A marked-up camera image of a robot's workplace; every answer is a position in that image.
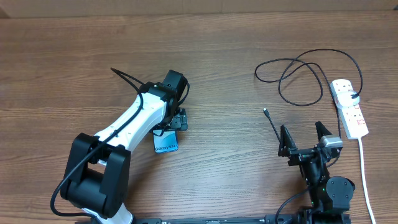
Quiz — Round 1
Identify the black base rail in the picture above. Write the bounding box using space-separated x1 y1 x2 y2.
74 213 352 224

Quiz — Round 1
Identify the Samsung Galaxy smartphone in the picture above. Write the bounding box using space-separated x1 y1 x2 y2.
152 129 178 154

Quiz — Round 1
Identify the white power strip cord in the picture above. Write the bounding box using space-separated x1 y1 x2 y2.
358 138 377 224

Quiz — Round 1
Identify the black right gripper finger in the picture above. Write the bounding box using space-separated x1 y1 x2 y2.
278 125 297 156
315 121 332 140

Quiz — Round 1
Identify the white power strip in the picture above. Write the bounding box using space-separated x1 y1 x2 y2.
330 79 369 139

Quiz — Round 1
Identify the cardboard wall panel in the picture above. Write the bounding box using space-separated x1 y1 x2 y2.
1 0 397 19

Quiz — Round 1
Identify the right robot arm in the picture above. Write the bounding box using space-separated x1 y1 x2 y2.
275 121 355 223

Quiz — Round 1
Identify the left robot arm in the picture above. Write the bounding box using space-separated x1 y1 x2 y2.
50 70 190 223

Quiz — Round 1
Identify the white charger plug adapter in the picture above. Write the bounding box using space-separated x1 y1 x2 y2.
334 91 360 109

